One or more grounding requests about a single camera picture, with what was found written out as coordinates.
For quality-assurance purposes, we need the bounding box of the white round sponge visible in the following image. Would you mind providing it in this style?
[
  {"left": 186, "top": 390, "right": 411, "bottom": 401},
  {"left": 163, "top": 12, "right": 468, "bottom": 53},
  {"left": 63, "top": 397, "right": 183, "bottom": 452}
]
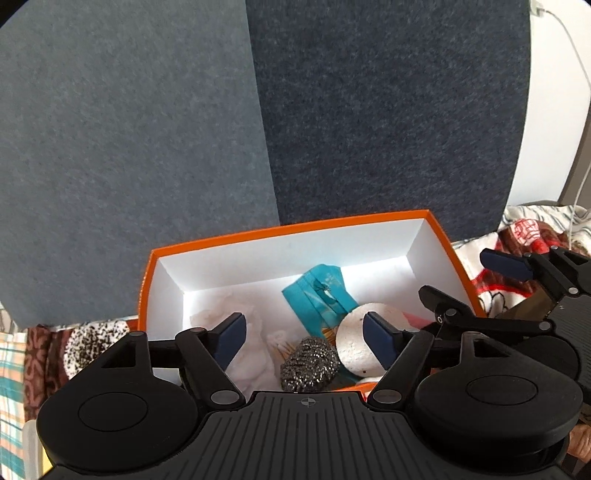
[{"left": 335, "top": 303, "right": 419, "bottom": 378}]

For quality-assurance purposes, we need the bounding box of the brown patterned cloth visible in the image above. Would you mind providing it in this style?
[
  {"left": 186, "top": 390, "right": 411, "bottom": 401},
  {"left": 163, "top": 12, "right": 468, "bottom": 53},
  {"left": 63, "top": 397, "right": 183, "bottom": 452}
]
[{"left": 24, "top": 320, "right": 130, "bottom": 421}]

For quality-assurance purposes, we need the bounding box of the red floral blanket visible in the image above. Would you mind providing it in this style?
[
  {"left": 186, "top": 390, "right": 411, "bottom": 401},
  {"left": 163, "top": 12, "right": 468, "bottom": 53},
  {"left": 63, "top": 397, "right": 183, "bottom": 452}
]
[{"left": 450, "top": 203, "right": 591, "bottom": 476}]

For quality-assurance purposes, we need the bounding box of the orange cardboard box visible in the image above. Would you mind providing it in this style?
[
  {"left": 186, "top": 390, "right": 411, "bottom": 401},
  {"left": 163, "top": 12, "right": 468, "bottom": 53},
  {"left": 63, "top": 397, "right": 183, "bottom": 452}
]
[{"left": 137, "top": 209, "right": 489, "bottom": 393}]

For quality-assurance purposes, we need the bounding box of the pink tissue pack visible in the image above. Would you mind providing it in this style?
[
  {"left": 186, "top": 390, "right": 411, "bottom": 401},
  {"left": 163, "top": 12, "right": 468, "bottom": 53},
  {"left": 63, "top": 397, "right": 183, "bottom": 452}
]
[{"left": 403, "top": 312, "right": 434, "bottom": 330}]

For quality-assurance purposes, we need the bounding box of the steel wool scrubber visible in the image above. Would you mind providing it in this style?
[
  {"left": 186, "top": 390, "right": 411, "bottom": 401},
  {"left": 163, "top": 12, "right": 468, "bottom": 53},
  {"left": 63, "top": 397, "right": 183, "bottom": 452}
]
[{"left": 280, "top": 337, "right": 341, "bottom": 393}]

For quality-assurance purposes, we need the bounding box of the white charging cable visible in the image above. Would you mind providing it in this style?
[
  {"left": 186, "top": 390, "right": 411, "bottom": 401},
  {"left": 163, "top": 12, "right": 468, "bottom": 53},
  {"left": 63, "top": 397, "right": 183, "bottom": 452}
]
[{"left": 535, "top": 0, "right": 591, "bottom": 250}]

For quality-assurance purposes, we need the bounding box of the plaid cloth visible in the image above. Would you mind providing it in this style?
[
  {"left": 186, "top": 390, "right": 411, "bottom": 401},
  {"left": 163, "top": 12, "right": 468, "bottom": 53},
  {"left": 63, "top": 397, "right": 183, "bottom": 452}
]
[{"left": 0, "top": 307, "right": 27, "bottom": 479}]

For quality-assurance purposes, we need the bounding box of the white wall socket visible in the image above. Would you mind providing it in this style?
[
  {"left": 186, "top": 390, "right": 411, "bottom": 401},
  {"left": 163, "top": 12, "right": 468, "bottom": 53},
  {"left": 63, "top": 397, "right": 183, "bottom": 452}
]
[{"left": 529, "top": 0, "right": 545, "bottom": 17}]

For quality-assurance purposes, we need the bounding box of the dark blue felt panel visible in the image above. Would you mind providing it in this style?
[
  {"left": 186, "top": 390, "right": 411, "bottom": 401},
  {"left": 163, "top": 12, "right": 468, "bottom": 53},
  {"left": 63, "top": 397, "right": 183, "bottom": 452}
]
[{"left": 246, "top": 1, "right": 531, "bottom": 240}]

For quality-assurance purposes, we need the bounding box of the grey felt panel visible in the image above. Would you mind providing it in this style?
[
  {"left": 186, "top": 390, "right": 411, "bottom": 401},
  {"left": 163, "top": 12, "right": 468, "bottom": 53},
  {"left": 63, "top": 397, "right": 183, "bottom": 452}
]
[{"left": 1, "top": 1, "right": 279, "bottom": 328}]

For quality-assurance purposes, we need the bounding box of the teal patterned cloth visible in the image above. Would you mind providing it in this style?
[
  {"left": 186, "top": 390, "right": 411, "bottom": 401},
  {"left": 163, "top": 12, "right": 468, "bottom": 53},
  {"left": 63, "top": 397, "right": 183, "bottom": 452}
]
[{"left": 281, "top": 264, "right": 360, "bottom": 337}]

